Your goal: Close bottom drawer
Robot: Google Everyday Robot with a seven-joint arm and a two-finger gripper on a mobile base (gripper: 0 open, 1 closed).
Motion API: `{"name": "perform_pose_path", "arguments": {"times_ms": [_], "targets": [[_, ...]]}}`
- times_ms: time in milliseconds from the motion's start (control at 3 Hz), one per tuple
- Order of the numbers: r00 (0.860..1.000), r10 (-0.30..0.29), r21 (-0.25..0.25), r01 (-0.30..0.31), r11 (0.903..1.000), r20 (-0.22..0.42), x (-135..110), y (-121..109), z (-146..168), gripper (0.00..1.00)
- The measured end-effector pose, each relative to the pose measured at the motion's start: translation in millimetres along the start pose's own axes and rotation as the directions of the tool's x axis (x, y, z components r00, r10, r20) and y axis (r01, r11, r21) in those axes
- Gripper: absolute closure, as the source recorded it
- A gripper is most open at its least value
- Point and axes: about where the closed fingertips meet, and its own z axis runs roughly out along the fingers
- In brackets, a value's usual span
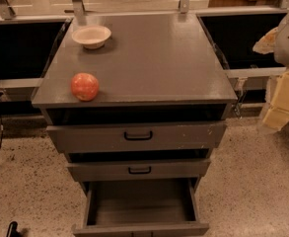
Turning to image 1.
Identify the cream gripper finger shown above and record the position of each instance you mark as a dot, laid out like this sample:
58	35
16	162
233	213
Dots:
267	43

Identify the grey bottom drawer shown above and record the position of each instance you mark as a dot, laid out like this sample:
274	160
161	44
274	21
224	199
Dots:
147	208

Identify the grey drawer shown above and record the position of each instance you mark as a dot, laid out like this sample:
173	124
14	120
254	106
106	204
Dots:
109	137
147	208
117	171

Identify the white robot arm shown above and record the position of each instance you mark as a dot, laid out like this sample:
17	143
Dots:
276	41

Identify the grey drawer cabinet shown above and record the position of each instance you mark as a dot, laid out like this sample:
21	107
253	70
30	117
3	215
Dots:
153	69

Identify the grey middle drawer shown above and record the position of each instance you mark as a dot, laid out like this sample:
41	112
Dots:
117	171

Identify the grey top drawer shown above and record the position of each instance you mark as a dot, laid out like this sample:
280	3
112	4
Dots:
109	137

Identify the metal latch clamp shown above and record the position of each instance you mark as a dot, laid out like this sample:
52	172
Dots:
240	89

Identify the white bowl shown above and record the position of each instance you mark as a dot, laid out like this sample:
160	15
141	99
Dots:
92	37

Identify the red apple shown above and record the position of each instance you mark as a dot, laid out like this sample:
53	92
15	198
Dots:
84	86

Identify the black object bottom left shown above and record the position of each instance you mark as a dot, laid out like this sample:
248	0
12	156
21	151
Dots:
12	230

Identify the black top drawer handle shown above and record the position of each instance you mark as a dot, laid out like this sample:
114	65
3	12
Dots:
138	137

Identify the black drawer handle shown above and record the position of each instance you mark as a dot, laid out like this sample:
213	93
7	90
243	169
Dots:
138	137
139	171

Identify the black middle drawer handle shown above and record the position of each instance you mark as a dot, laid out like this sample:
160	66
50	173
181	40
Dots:
139	171

